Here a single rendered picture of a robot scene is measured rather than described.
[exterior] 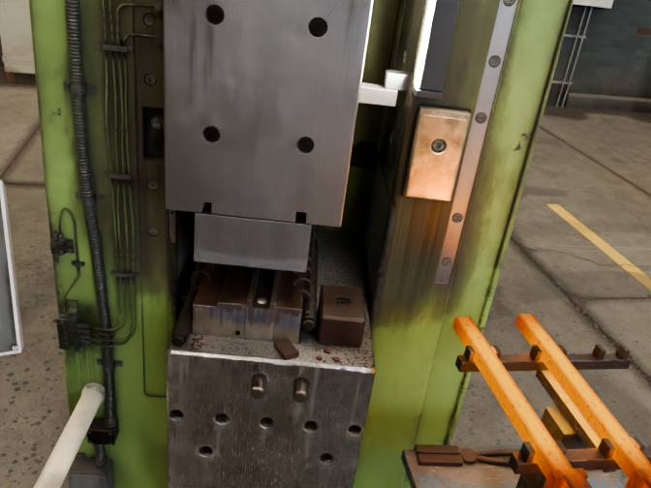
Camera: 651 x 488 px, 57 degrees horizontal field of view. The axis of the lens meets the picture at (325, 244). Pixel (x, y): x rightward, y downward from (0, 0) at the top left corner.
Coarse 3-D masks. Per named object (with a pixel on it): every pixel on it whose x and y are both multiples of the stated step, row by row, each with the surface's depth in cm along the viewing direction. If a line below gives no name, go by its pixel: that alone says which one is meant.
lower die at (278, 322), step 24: (216, 264) 124; (216, 288) 116; (240, 288) 115; (288, 288) 116; (216, 312) 111; (240, 312) 111; (264, 312) 111; (288, 312) 111; (240, 336) 113; (264, 336) 113; (288, 336) 113
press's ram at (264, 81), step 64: (192, 0) 86; (256, 0) 86; (320, 0) 86; (192, 64) 90; (256, 64) 90; (320, 64) 90; (192, 128) 95; (256, 128) 95; (320, 128) 95; (192, 192) 100; (256, 192) 100; (320, 192) 100
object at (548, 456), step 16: (464, 320) 105; (464, 336) 102; (480, 336) 102; (480, 352) 97; (480, 368) 96; (496, 368) 94; (496, 384) 91; (512, 384) 91; (512, 400) 88; (512, 416) 87; (528, 416) 85; (528, 432) 83; (544, 432) 83; (544, 448) 80; (544, 464) 79; (560, 464) 78; (560, 480) 75; (576, 480) 74
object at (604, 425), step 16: (528, 320) 108; (528, 336) 106; (544, 336) 104; (544, 352) 100; (560, 352) 100; (560, 368) 96; (560, 384) 96; (576, 384) 93; (576, 400) 91; (592, 400) 90; (592, 416) 88; (608, 416) 87; (608, 432) 84; (624, 432) 85; (624, 448) 82; (624, 464) 81; (640, 464) 80; (640, 480) 77
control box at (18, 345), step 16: (0, 192) 96; (0, 208) 96; (0, 224) 96; (0, 240) 96; (0, 256) 95; (0, 272) 95; (0, 288) 95; (16, 288) 102; (0, 304) 95; (16, 304) 97; (0, 320) 95; (16, 320) 96; (0, 336) 95; (16, 336) 96; (0, 352) 95; (16, 352) 96
